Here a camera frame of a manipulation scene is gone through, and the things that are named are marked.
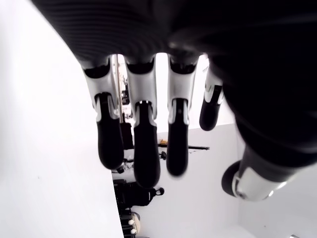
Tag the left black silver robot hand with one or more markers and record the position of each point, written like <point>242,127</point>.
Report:
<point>223,49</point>

